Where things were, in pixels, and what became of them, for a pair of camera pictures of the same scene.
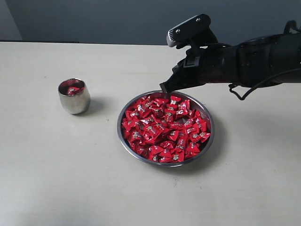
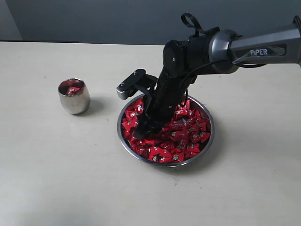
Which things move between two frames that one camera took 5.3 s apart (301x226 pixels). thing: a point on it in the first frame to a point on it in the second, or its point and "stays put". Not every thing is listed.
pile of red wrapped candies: (164, 128) stays put
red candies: (71, 87) stays put
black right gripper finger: (172, 84) to (143, 127)
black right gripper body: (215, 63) to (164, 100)
